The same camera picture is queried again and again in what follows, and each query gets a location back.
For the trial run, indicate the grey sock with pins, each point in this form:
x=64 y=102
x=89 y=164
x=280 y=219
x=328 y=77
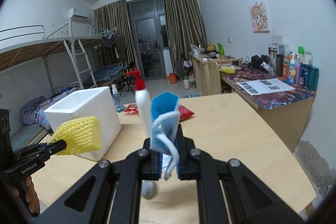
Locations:
x=148 y=189

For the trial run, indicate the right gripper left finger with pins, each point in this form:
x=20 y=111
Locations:
x=128 y=175

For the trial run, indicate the yellow foam net sleeve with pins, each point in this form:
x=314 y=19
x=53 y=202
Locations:
x=81 y=135

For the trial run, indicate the orange bag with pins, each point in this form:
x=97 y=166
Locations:
x=173 y=78

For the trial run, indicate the right brown curtain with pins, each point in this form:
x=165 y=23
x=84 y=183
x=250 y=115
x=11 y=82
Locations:
x=184 y=28

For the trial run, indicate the white foam box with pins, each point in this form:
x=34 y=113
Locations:
x=95 y=102

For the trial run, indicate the teal shampoo bottle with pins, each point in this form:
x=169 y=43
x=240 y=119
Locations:
x=313 y=77

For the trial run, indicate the black headphones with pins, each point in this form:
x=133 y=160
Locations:
x=256 y=61

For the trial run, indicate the blue plaid quilt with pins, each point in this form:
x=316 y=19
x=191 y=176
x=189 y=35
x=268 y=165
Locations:
x=33 y=112

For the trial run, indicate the dark thermos bottle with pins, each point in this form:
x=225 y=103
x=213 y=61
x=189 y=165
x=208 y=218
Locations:
x=279 y=65

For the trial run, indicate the black folding chair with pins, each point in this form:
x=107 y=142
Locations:
x=128 y=81

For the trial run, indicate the blue face mask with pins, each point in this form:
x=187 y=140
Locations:
x=164 y=129

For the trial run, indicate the person left hand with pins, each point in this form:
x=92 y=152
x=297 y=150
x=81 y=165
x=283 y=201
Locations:
x=31 y=196

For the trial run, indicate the white air conditioner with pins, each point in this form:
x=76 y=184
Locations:
x=73 y=13

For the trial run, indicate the left brown curtain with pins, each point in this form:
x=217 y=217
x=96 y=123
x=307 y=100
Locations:
x=115 y=16

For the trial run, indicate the metal bunk bed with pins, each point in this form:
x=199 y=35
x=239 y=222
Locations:
x=35 y=64

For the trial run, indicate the white red pump bottle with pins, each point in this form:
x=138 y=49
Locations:
x=142 y=99

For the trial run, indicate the wooden smiley chair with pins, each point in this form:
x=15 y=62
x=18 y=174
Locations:
x=214 y=86

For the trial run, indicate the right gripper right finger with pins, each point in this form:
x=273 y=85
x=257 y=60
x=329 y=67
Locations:
x=199 y=166

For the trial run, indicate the clear spray bottle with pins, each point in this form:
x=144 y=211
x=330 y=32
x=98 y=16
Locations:
x=119 y=106

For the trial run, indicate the printed paper sheet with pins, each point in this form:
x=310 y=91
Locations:
x=268 y=86

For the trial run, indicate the red snack packet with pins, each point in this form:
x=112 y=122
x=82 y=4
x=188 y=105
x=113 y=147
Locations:
x=185 y=113

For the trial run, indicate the green bottle on desk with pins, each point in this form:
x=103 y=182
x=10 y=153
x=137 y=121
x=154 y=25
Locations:
x=220 y=50

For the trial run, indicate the glass balcony door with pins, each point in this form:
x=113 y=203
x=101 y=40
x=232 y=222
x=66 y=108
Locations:
x=148 y=26

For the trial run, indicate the brown curtain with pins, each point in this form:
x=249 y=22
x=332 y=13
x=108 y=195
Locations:
x=184 y=28
x=115 y=16

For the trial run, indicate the patterned desk with cloth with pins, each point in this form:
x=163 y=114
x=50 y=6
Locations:
x=286 y=113

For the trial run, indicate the anime girl poster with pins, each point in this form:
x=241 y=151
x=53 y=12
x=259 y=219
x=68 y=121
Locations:
x=259 y=18

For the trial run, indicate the white bunk ladder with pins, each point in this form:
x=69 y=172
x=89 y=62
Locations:
x=80 y=62

